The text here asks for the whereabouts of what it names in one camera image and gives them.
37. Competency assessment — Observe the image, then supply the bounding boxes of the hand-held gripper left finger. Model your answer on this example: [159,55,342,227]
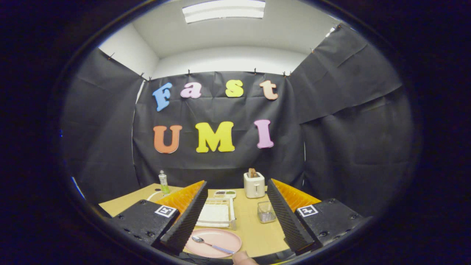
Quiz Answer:
[106,180,209,254]

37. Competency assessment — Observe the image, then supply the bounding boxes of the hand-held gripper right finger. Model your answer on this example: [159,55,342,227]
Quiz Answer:
[266,178,369,255]

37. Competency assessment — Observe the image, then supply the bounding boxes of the metal wire basket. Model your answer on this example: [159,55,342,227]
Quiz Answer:
[257,201,277,224]

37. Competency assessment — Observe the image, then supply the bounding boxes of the white dish rack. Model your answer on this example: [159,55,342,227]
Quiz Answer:
[147,191,237,231]

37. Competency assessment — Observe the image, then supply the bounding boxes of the pink plate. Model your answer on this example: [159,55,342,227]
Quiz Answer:
[185,228,242,259]

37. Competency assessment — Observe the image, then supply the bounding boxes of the spoon with blue checkered handle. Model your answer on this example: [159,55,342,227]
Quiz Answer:
[191,236,235,255]

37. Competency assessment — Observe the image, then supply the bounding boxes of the green dish soap bottle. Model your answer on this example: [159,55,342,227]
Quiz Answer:
[159,170,171,195]

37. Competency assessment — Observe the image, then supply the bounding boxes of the cream toaster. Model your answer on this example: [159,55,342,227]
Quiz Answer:
[244,172,266,199]

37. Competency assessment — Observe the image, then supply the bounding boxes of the black backdrop cloth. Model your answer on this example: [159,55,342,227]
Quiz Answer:
[59,23,416,218]

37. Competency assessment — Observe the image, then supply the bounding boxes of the ceiling light panel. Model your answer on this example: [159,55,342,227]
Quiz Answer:
[182,0,266,24]

